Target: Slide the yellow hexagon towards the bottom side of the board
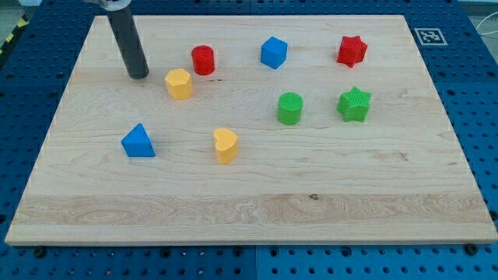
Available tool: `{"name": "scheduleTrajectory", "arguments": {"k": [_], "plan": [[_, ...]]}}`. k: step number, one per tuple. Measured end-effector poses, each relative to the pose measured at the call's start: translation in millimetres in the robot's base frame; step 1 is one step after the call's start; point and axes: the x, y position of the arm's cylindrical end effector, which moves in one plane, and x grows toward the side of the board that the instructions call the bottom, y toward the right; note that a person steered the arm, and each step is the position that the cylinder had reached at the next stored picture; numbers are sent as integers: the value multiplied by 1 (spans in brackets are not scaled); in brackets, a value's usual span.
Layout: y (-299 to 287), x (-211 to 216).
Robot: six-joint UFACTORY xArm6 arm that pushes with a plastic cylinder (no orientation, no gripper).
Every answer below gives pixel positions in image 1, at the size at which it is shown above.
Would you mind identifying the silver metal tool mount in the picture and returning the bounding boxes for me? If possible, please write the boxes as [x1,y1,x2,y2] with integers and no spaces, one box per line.
[84,0,132,11]

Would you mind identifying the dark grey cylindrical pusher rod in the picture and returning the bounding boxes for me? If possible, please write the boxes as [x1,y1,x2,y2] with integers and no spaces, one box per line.
[107,6,149,79]

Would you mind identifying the yellow hexagon block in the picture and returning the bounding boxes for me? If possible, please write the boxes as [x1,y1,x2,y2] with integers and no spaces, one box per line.
[165,68,193,100]

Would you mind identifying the light wooden board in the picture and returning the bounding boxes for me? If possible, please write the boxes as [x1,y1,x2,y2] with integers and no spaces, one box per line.
[5,15,497,246]

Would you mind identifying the yellow black hazard tape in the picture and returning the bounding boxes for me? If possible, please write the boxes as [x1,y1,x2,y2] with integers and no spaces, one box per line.
[1,14,30,58]

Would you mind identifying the red cylinder block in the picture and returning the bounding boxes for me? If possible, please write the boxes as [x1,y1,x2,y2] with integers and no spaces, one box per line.
[191,45,215,75]

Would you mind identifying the blue triangle block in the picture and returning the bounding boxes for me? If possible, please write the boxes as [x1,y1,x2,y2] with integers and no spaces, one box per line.
[121,123,156,157]

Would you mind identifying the blue cube block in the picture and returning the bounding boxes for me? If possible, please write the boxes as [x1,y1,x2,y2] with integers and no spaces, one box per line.
[260,37,288,69]

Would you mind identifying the yellow heart block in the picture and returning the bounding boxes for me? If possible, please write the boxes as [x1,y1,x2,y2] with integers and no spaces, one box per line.
[213,128,238,164]

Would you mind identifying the green cylinder block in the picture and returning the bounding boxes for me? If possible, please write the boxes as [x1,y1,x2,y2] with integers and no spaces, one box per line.
[277,92,303,125]

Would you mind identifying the red star block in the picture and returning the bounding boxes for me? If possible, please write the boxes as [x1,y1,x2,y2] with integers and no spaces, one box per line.
[336,36,368,68]

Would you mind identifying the green star block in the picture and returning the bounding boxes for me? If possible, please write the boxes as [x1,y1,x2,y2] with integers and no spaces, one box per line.
[336,86,372,122]

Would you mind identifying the white fiducial marker tag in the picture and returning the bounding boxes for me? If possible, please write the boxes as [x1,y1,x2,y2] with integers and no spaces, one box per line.
[414,27,447,46]

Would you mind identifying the white cable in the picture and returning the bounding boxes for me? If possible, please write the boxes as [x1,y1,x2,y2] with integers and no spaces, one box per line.
[474,10,498,40]

